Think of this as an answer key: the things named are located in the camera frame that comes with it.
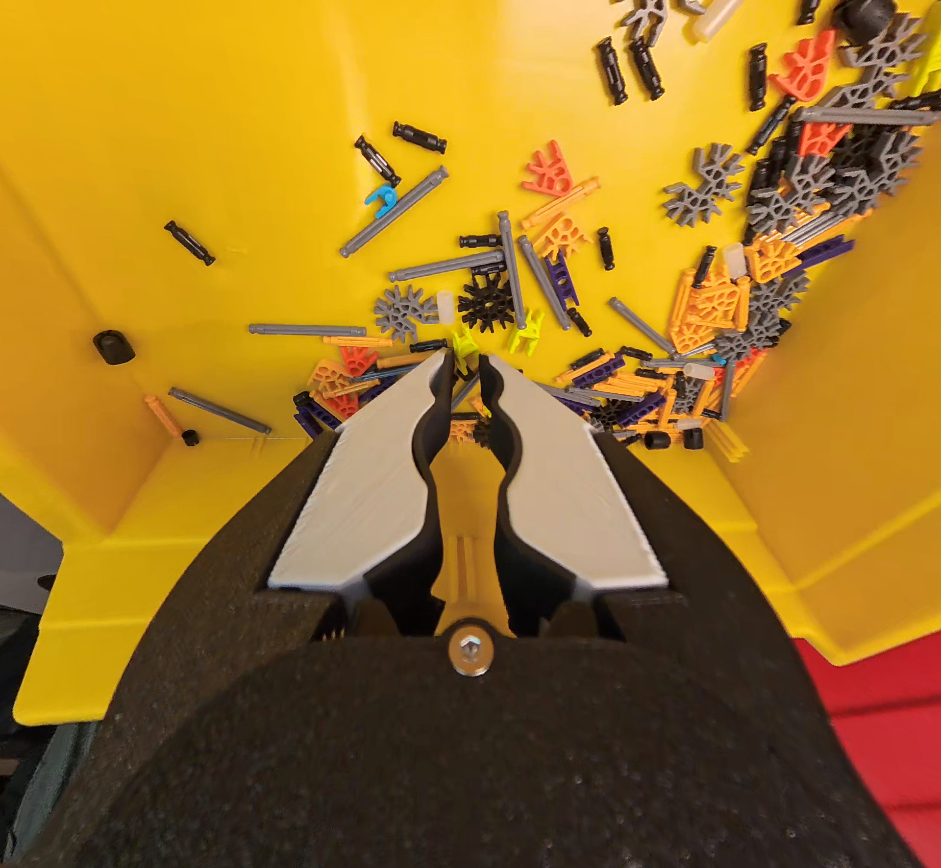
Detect pile of small toy parts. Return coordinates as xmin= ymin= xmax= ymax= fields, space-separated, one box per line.
xmin=92 ymin=0 xmax=941 ymax=452

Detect stack of red bins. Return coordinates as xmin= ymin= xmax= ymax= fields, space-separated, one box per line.
xmin=794 ymin=633 xmax=941 ymax=868

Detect yellow plastic bin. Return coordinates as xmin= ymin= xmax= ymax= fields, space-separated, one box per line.
xmin=0 ymin=0 xmax=941 ymax=725

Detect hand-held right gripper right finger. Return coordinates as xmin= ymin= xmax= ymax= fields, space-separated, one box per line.
xmin=478 ymin=354 xmax=670 ymax=638

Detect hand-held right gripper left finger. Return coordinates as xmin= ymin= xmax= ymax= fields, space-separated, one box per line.
xmin=267 ymin=348 xmax=457 ymax=636

